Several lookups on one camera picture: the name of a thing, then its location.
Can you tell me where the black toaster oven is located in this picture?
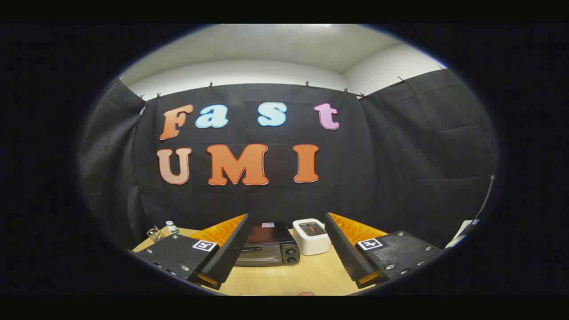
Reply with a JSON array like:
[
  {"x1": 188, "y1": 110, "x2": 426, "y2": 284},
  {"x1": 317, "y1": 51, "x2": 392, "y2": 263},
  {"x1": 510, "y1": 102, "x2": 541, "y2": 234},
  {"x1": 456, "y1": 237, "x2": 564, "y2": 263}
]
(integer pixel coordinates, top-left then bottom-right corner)
[{"x1": 234, "y1": 221, "x2": 301, "y2": 267}]

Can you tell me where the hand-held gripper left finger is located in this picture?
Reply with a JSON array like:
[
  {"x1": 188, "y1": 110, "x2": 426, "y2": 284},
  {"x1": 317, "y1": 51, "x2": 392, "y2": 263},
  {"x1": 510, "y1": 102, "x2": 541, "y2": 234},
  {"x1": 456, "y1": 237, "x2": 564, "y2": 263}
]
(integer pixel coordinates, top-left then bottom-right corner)
[{"x1": 133, "y1": 213, "x2": 250, "y2": 290}]

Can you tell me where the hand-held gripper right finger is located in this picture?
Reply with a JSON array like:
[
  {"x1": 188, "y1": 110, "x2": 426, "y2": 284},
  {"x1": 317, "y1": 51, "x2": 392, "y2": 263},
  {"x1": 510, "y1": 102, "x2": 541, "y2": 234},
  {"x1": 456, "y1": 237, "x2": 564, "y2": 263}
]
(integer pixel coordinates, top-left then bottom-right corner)
[{"x1": 325, "y1": 212, "x2": 445, "y2": 289}]

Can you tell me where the white pop-up toaster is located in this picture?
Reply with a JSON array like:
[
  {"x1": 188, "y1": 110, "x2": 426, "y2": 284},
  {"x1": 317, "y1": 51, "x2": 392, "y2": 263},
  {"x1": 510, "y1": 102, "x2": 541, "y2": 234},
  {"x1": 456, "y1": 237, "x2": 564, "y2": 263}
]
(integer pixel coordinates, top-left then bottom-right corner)
[{"x1": 292, "y1": 218, "x2": 332, "y2": 256}]

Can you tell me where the row of small backdrop clips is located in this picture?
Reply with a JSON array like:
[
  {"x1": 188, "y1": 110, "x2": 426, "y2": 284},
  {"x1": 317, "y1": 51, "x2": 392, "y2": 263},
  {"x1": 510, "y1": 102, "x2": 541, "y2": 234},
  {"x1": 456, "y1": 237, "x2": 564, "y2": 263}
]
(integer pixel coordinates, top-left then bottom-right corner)
[{"x1": 116, "y1": 64, "x2": 447, "y2": 100}]

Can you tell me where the white flat panel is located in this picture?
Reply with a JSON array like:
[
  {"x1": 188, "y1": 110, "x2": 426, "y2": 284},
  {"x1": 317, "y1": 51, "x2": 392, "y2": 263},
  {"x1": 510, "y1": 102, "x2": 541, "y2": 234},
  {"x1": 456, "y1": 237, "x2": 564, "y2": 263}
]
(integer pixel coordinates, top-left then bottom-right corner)
[{"x1": 445, "y1": 219, "x2": 481, "y2": 248}]

